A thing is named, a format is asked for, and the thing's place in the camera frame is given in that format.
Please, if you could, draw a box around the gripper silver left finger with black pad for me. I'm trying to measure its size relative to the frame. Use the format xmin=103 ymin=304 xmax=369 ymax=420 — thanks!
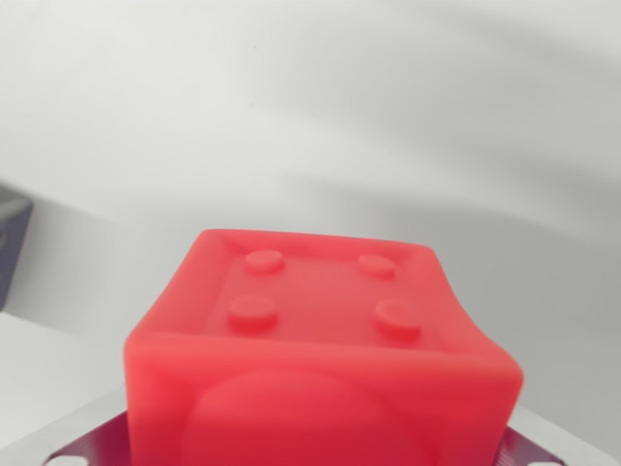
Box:
xmin=41 ymin=386 xmax=133 ymax=466

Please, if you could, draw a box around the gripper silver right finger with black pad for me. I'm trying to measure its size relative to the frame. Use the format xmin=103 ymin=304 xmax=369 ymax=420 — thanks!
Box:
xmin=492 ymin=401 xmax=617 ymax=466

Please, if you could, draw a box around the red cube with studs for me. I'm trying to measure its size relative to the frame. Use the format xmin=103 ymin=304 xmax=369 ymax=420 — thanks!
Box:
xmin=121 ymin=228 xmax=526 ymax=466

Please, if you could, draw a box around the grey cube with embossed letter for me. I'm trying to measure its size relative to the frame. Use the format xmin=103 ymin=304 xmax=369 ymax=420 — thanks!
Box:
xmin=0 ymin=182 xmax=34 ymax=312

